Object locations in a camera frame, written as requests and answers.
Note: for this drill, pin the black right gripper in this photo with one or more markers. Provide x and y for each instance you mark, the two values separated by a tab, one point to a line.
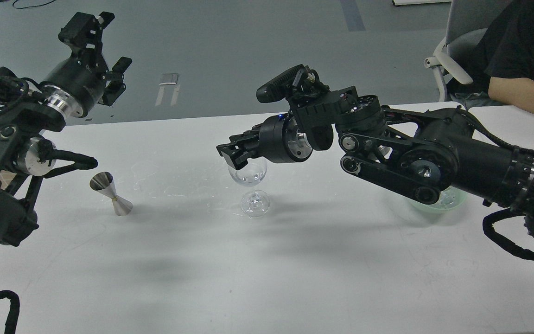
278	139

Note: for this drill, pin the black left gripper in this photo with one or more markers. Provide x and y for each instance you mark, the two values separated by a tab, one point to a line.
76	84

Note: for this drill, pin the steel cocktail jigger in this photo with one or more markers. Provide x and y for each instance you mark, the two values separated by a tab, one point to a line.
103	183

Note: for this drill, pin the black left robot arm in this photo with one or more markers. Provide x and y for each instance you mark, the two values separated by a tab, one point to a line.
28	108

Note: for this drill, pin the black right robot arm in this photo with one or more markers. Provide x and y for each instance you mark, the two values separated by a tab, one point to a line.
414	154

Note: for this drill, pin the clear wine glass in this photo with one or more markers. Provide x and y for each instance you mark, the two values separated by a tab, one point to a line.
255	203

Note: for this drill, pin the green bowl of ice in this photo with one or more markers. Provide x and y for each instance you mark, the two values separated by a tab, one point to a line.
449	199

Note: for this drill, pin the beige checked sofa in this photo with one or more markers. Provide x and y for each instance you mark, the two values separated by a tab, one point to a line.
6	178

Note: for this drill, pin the grey office chair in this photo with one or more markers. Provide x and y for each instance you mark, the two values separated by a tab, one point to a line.
467	23

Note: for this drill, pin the person in black shirt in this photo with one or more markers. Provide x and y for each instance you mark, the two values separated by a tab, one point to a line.
502	63

